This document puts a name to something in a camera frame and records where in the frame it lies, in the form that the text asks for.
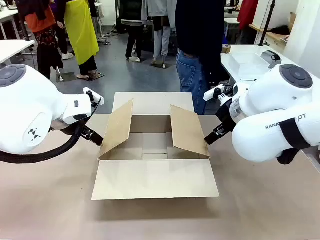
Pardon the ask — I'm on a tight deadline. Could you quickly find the brown cardboard box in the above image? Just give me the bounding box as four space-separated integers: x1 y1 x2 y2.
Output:
91 91 220 201

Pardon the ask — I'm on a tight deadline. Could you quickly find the person in dark clothes white sneakers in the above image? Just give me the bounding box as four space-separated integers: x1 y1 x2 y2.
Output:
53 0 75 61

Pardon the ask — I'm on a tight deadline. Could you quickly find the person in black top jeans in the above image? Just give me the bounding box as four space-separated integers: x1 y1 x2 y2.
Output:
174 0 226 116

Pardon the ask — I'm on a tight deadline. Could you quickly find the white table with plastic bin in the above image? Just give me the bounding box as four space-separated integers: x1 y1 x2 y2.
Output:
220 44 298 87

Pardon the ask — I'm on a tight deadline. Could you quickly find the black left arm cable sleeve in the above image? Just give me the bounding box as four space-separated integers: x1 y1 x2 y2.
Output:
0 122 86 165

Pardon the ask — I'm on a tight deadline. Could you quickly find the figure in grey hoodie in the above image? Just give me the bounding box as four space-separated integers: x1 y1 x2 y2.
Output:
141 0 179 69

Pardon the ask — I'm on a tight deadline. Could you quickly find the white work table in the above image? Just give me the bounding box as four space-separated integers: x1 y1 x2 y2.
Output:
0 9 20 41
0 39 36 66

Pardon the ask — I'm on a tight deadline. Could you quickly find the red hanging garment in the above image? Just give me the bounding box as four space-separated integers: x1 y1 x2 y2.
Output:
236 0 260 31

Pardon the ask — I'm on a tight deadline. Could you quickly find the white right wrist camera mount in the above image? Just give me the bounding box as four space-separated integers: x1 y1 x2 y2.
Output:
203 84 226 102

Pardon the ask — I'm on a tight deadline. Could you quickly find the clear plastic bin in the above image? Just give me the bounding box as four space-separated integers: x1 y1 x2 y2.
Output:
228 51 271 81

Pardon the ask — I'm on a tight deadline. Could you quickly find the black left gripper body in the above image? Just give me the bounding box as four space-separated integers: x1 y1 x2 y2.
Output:
78 124 92 140

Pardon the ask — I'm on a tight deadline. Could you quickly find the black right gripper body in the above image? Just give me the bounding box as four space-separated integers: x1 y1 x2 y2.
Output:
215 98 237 131

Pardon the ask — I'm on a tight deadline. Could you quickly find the figure in orange top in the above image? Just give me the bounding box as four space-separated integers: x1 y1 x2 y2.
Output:
14 0 63 81

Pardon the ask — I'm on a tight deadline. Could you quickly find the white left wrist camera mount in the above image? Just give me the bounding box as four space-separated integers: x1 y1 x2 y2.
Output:
82 86 105 106

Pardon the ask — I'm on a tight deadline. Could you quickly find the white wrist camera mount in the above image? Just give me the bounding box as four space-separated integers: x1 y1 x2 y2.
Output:
82 86 105 106
203 84 226 102

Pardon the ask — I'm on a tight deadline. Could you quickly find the person in black striped jacket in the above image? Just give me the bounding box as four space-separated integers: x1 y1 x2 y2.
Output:
115 0 144 63

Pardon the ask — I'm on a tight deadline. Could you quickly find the black tripod pole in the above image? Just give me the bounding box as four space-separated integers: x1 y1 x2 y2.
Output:
258 0 276 47

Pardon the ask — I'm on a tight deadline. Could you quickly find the grey desktop device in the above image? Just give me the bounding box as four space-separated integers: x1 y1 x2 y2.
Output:
260 50 283 69

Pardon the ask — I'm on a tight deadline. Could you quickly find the black right arm cable sleeve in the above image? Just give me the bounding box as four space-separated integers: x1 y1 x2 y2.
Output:
276 147 300 166

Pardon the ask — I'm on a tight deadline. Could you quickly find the black arm cable sleeve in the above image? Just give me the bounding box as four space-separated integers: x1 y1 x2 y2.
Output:
276 147 300 166
0 122 86 165

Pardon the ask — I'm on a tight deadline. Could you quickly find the black velcro strap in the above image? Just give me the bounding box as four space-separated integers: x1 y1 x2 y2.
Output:
279 117 312 151

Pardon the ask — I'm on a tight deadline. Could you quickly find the wooden desk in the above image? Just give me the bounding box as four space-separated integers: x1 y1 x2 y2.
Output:
249 23 289 46

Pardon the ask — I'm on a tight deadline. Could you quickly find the figure in yellow apron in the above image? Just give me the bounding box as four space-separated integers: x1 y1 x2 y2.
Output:
63 0 101 80

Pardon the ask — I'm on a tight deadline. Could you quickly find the black bag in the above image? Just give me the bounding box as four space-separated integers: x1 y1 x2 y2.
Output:
269 24 291 36

